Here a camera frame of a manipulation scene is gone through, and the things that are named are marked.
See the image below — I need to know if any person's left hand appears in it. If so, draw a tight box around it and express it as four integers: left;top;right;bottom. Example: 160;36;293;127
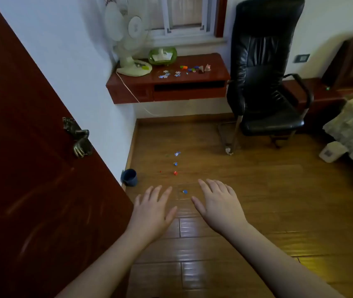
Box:
126;185;178;245

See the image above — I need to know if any white stone window sill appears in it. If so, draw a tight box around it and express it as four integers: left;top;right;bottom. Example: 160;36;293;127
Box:
150;36;227;49

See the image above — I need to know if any brass door handle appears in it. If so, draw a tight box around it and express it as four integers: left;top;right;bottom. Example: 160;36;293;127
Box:
62;117;94;159

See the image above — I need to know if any green glass dish with tissues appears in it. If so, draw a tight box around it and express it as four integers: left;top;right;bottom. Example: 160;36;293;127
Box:
147;46;178;66

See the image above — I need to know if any black leather office chair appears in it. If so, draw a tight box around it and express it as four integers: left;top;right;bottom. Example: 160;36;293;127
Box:
217;0;315;156

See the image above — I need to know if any group of puzzle pieces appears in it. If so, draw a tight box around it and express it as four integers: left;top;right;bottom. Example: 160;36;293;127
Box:
158;70;182;79

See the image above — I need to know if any red-brown wooden table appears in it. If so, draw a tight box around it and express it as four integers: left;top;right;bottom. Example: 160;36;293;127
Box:
106;52;231;105

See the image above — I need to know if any white framed window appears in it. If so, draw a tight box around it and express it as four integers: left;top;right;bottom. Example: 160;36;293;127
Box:
145;0;219;37

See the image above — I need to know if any red-brown nightstand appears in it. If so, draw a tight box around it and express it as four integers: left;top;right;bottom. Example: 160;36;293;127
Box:
282;78;353;121

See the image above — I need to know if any person's left forearm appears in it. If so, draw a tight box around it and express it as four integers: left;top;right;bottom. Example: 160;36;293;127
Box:
55;228;155;298

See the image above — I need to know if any person's right forearm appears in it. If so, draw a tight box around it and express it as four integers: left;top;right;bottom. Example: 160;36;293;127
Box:
223;221;346;298

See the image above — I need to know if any white fan power cord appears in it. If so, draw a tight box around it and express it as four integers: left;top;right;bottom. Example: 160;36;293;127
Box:
115;71;162;117

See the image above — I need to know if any dark wooden door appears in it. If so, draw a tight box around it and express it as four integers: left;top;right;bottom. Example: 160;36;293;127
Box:
0;0;134;298

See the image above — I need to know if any white table fan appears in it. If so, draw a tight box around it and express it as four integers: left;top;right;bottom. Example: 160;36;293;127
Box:
103;0;153;77

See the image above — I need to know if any person's right hand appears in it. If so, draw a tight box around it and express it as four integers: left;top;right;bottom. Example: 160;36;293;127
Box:
190;178;249;236

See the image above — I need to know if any wooden floor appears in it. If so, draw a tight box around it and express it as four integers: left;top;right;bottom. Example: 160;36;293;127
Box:
122;113;353;298

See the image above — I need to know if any dark wooden bed headboard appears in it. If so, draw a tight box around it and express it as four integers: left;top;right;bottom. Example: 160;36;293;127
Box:
320;29;353;90

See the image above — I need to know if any small white bin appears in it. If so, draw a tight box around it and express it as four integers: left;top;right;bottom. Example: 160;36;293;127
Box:
318;141;349;163

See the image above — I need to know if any dark blue cup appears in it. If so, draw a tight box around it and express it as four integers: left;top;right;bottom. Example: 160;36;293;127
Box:
120;168;139;187

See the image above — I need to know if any dark red wooden window trim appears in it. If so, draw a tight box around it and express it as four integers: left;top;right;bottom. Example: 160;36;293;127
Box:
214;0;229;38

